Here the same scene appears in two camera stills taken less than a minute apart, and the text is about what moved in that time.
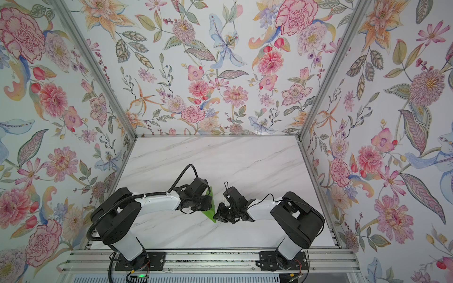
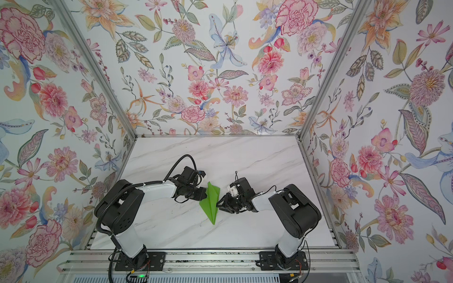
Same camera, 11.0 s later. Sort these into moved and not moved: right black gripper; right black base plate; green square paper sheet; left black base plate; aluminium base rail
Moved: right black gripper; green square paper sheet
Not moved: aluminium base rail; right black base plate; left black base plate
